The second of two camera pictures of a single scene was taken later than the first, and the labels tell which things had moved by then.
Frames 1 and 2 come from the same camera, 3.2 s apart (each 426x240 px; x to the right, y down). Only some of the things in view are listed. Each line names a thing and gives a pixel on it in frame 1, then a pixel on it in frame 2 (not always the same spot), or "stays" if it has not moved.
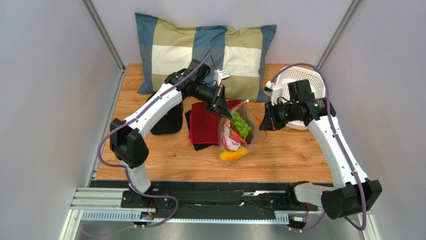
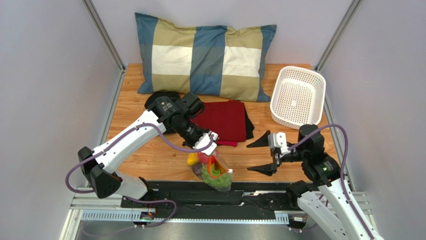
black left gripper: (217, 103) → (202, 131)
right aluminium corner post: (333, 46) stays
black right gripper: (272, 113) → (274, 157)
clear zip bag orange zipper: (236, 135) → (215, 172)
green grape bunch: (240, 125) → (224, 180)
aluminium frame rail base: (107, 205) stays
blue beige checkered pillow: (167, 46) stays
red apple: (232, 141) → (203, 158)
